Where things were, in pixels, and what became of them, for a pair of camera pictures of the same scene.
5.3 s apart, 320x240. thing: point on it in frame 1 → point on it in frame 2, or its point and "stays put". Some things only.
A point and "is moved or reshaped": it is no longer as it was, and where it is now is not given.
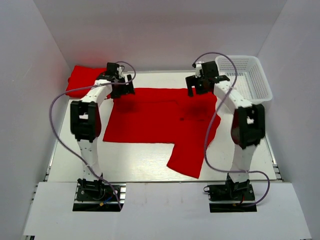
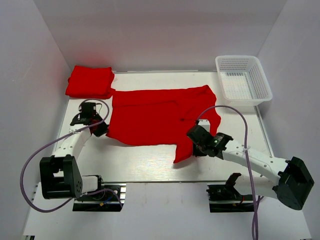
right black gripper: x=192 y=81 → x=196 y=152
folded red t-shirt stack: x=81 y=77 stays put
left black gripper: x=127 y=89 → x=103 y=130
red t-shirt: x=166 y=115 is moved or reshaped
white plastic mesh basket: x=251 y=82 stays put
